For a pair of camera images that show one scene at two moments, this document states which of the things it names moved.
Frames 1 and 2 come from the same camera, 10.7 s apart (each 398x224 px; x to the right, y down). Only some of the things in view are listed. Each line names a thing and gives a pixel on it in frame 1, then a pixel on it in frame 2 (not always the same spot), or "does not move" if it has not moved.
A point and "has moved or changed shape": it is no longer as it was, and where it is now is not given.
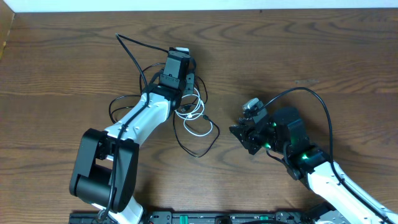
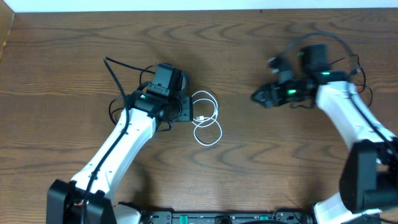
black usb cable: x=206 y=97 → x=157 y=63
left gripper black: x=189 y=83 → x=185 y=109
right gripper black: x=249 y=134 → x=274 y=94
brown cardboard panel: x=7 y=15 does not move
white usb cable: x=191 y=108 has moved or changed shape
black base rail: x=203 y=218 does not move
